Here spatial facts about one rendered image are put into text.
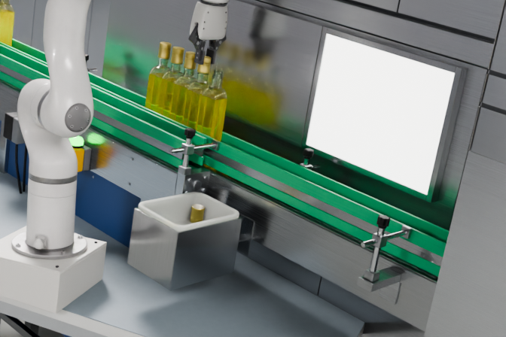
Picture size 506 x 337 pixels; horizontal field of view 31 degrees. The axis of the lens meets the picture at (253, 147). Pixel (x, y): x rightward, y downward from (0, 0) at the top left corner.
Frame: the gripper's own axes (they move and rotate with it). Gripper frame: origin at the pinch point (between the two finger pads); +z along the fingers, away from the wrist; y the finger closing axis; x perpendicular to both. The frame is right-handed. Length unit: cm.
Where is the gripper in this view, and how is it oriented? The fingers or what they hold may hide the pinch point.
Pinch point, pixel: (205, 56)
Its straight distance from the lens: 258.2
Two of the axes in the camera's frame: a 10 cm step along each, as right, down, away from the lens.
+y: -6.9, 1.1, -7.1
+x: 7.1, 3.1, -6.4
